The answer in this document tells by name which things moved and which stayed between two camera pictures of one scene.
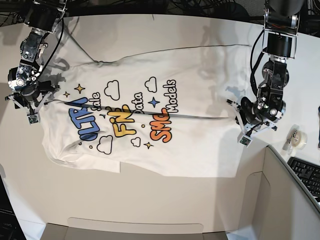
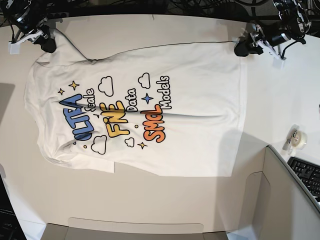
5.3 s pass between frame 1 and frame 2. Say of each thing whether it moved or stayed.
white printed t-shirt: moved
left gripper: moved
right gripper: moved
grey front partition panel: stayed
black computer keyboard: stayed
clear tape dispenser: stayed
